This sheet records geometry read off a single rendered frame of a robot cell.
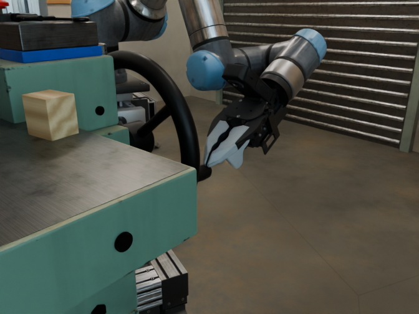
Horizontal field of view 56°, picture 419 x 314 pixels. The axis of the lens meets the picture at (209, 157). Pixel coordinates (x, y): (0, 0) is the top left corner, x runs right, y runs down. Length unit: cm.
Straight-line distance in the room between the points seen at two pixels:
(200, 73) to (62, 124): 39
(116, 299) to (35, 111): 20
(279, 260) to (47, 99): 149
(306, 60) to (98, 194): 57
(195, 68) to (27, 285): 57
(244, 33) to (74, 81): 364
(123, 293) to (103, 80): 26
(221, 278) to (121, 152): 133
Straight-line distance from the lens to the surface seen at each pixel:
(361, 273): 178
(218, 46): 76
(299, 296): 160
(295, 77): 74
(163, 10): 118
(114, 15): 114
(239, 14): 414
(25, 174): 32
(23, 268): 24
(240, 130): 64
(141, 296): 128
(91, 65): 50
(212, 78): 73
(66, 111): 39
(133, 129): 63
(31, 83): 47
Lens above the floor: 102
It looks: 21 degrees down
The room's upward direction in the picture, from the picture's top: straight up
